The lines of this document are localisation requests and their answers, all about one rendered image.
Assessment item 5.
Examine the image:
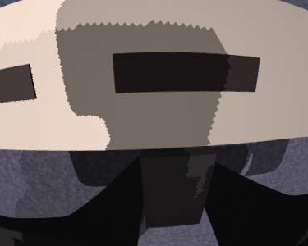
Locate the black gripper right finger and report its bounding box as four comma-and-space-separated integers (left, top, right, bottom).
205, 162, 308, 246

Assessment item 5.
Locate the black two-prong plug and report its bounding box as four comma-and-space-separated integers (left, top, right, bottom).
140, 146, 217, 228

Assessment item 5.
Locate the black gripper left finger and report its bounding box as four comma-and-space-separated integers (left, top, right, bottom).
0, 157, 144, 246

